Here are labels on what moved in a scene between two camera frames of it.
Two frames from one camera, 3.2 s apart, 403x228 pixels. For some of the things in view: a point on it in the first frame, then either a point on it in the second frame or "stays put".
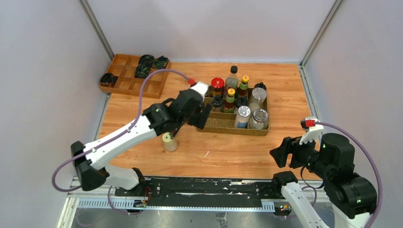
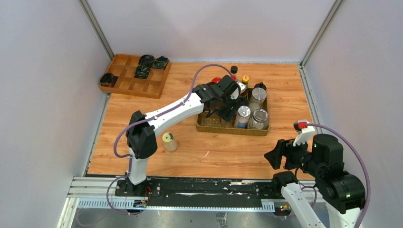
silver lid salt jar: [242, 119] stays put
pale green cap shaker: [170, 143] stays put
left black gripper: [202, 118] → [228, 114]
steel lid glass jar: [257, 98] stays put
